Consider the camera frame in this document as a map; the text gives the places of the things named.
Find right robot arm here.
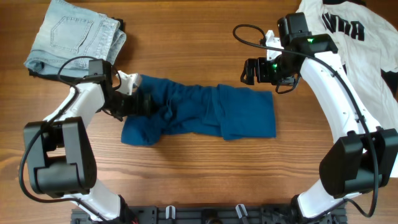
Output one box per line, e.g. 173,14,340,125
240,12,397,223

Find black garment under jersey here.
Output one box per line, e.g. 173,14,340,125
322,0,397,97

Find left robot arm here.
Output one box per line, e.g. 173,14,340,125
19,57,155,223

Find folded light blue jeans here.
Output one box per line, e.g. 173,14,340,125
24,0,127,78

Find white jersey with black lettering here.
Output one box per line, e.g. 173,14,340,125
298,0,397,129

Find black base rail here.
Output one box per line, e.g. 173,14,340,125
70,203,348,224

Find dark blue t-shirt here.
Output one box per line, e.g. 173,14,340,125
121,75,277,146

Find folded black garment under jeans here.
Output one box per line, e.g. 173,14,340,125
28,17,126,82

